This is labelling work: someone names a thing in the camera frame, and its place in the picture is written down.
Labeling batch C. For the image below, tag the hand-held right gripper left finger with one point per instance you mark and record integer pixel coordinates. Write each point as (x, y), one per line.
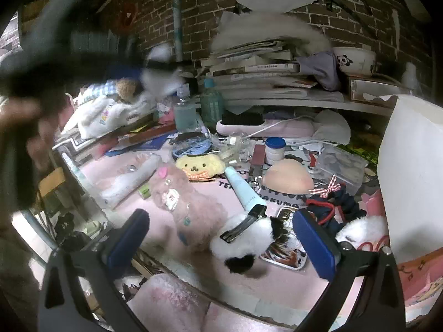
(128, 238)

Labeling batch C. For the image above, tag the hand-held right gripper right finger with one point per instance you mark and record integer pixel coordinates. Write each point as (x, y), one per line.
(315, 245)

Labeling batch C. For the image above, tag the white fluffy hair accessory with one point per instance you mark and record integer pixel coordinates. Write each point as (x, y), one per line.
(159, 76)

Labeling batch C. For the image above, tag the white jar blue lid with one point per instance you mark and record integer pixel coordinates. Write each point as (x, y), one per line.
(275, 150)

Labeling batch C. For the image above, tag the white container box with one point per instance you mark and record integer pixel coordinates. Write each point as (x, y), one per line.
(412, 179)

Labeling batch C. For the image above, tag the person's left hand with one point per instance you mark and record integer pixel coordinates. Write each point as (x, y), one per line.
(24, 124)

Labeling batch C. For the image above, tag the anime print card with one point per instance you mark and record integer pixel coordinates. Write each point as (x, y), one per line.
(283, 250)

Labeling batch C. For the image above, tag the dark blue bag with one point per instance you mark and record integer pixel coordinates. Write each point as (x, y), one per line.
(121, 71)

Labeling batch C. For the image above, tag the blue gingham cloth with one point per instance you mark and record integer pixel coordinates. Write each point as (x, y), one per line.
(98, 88)

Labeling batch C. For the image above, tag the navy scrunchie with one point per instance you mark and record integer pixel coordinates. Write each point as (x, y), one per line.
(341, 209)

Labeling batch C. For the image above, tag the white fluffy pompom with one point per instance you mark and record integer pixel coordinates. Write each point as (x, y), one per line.
(363, 231)

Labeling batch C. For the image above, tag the brown teddy bear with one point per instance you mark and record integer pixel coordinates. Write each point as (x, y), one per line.
(126, 88)

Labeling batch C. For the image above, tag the red gingham bow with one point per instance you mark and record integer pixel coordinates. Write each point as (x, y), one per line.
(327, 188)

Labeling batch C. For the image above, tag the pink plush toy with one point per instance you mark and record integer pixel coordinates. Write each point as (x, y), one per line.
(180, 200)

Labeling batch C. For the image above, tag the pink printed desk mat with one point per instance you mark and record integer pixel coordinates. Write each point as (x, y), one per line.
(263, 283)

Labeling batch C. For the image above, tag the white black fluffy plush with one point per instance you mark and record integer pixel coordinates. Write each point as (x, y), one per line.
(249, 249)

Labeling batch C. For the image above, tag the white plush garment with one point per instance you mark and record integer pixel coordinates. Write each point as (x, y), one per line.
(103, 116)

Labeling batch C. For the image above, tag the beige sponge pad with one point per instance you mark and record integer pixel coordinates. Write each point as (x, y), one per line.
(289, 179)

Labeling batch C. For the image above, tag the black hair clip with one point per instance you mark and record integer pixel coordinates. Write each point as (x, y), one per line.
(240, 228)

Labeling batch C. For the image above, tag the pink fluffy cushion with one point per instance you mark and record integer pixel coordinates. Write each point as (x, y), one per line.
(173, 304)

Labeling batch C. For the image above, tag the clear plastic box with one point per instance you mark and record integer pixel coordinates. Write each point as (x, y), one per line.
(341, 167)

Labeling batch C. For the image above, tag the light blue tube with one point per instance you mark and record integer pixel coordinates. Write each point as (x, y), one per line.
(242, 188)

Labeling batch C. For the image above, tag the yellow dog plush pouch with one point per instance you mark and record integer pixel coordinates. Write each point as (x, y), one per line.
(199, 167)

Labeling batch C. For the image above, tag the red and blue notebooks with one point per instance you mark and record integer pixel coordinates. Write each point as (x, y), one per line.
(138, 138)

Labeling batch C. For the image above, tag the dark red lipstick box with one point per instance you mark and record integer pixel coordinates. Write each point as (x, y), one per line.
(258, 159)

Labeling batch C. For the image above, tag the green packets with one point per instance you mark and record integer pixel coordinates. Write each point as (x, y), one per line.
(363, 152)

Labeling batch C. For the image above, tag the blue compact case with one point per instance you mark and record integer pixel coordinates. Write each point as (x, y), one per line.
(192, 148)

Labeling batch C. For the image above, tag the pink printed paper bag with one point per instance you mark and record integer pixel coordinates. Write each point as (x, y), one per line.
(422, 276)

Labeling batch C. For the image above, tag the clear plastic bottle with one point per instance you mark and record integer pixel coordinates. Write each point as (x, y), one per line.
(185, 114)

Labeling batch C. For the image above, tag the white face mask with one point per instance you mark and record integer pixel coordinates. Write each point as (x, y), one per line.
(332, 128)

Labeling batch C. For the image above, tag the pink hair brush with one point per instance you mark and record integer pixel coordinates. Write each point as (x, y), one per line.
(266, 126)

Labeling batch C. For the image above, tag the crumpled clear plastic wrap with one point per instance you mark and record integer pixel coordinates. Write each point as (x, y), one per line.
(232, 147)

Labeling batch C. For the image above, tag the teal bottle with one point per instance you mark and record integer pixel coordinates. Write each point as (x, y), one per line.
(211, 105)

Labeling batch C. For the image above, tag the white shelf board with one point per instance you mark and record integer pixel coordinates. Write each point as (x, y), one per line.
(311, 105)

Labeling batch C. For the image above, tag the stack of books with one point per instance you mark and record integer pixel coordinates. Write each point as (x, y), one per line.
(259, 72)

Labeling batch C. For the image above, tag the purple cloth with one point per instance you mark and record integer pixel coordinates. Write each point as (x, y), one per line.
(320, 69)

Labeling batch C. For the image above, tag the white panda bowl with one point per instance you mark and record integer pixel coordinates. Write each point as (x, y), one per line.
(356, 60)

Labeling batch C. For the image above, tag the small white bottle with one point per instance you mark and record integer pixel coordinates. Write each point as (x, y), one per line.
(410, 74)

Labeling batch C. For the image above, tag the red wall ornament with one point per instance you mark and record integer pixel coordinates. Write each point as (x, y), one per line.
(126, 15)

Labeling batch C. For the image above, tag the grey wall pipe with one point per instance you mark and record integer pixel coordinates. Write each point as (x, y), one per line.
(178, 13)

